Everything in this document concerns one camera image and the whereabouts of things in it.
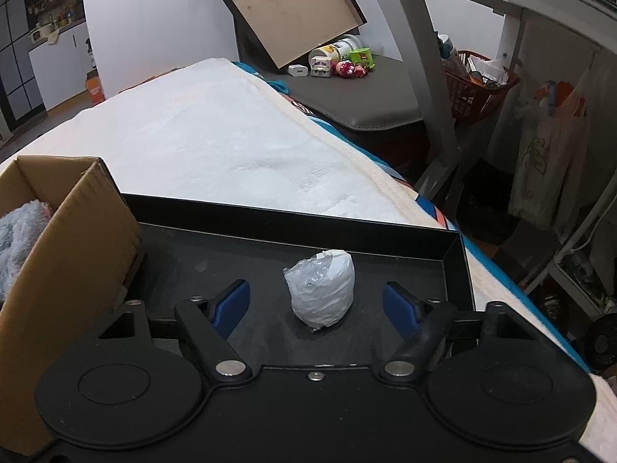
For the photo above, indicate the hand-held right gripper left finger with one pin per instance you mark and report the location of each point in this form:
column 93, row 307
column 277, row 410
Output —
column 234, row 305

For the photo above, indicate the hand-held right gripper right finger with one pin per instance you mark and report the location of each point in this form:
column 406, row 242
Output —
column 398, row 305

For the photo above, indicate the black tray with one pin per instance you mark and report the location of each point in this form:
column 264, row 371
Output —
column 241, row 260

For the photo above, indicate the white plastic-wrapped bundle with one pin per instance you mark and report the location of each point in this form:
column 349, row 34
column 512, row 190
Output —
column 318, row 289

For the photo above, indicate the brown cardboard box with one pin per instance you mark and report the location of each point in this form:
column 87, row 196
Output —
column 72, row 260

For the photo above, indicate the white plastic bag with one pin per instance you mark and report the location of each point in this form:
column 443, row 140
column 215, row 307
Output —
column 540, row 164

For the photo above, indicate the grey padded bench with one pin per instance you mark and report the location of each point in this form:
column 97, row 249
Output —
column 361, row 101

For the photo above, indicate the red plastic basket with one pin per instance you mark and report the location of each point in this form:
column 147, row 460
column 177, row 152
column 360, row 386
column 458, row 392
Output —
column 467, row 96

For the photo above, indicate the grey fluffy plush toy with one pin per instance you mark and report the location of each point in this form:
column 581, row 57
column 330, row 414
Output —
column 19, row 241

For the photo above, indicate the pink doll toy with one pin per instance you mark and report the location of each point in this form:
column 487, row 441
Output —
column 361, row 71
column 344, row 68

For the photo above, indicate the white charger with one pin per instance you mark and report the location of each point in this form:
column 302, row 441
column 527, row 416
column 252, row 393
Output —
column 298, row 71

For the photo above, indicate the green toy block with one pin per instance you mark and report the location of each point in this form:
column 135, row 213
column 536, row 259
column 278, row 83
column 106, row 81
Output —
column 361, row 58

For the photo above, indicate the white plug adapter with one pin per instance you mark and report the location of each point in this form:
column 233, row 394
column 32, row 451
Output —
column 320, row 66

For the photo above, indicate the white paper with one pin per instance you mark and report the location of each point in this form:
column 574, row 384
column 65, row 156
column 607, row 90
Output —
column 487, row 70

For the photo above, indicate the small orange box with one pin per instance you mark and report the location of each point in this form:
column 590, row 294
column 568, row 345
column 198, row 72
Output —
column 95, row 89

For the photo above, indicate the blue white bottle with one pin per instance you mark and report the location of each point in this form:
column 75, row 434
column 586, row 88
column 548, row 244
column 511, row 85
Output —
column 446, row 47

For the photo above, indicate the white can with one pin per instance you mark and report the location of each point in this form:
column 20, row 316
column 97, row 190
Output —
column 342, row 46

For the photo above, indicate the brown wooden board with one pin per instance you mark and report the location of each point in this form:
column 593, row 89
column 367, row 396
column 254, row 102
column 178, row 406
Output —
column 284, row 5

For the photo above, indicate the black framed glass door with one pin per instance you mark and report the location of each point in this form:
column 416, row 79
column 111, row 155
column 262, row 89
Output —
column 17, row 58

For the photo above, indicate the shelf of bottles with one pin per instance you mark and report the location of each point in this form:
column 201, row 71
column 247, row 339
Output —
column 53, row 14

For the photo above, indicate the white desk frame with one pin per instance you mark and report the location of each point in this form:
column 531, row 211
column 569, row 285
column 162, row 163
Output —
column 414, row 33

